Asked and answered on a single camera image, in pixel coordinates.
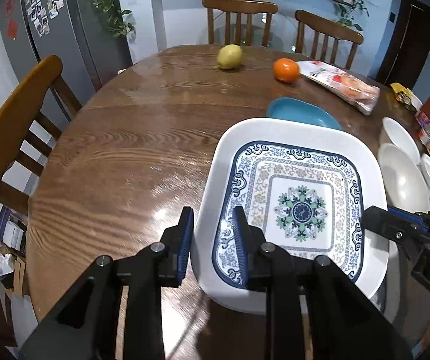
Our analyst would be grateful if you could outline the large white bowl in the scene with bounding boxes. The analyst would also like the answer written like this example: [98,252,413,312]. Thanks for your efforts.
[378,144,430,213]

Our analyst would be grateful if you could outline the white blue patterned square plate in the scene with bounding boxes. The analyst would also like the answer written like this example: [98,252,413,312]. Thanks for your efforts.
[191,118,388,314]

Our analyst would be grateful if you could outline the medium white bowl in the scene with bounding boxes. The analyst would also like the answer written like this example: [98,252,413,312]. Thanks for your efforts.
[379,117,421,165]

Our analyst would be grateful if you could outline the yellow snack packet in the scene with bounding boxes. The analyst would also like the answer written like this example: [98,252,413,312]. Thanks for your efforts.
[390,83,423,113]

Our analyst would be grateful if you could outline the white bread bag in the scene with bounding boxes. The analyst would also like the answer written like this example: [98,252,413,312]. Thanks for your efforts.
[298,60,380,116]

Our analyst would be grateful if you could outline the orange fruit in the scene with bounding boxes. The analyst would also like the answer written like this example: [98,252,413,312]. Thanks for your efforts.
[273,58,300,84]

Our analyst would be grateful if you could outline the yellow green pear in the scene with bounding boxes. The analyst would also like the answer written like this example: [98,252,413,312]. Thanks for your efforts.
[216,44,243,70]

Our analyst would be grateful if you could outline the dark wooden door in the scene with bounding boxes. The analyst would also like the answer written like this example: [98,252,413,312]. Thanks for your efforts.
[375,0,430,89]

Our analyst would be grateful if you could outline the wooden chair left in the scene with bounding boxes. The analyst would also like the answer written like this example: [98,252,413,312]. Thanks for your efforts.
[0,55,82,215]

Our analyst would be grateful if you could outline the wooden chair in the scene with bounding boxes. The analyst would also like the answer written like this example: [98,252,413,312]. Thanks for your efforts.
[0,55,82,215]
[202,0,279,47]
[295,10,364,70]

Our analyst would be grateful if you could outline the wooden chair back right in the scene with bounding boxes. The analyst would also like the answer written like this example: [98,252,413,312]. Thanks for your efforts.
[295,10,364,70]

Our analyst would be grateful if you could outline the wooden chair back middle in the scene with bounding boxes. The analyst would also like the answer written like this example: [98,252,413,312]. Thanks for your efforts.
[202,0,279,47]

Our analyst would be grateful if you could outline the green hanging plant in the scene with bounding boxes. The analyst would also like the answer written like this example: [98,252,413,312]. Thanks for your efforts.
[88,0,135,38]

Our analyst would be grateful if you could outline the grey refrigerator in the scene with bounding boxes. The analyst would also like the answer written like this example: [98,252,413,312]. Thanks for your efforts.
[0,0,134,91]

